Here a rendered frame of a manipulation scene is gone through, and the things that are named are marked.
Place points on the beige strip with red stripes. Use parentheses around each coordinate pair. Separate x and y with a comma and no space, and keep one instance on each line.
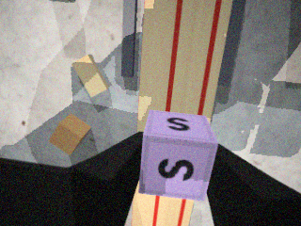
(183,44)

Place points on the purple cube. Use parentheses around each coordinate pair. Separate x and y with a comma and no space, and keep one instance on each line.
(178,152)

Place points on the tan rectangular block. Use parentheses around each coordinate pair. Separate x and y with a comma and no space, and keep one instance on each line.
(90,75)

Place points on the tan cube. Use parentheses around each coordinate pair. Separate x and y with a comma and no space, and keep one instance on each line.
(69,134)

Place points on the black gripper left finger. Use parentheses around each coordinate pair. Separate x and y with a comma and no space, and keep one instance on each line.
(95,192)

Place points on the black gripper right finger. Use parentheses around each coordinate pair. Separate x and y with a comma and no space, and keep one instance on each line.
(241,195)

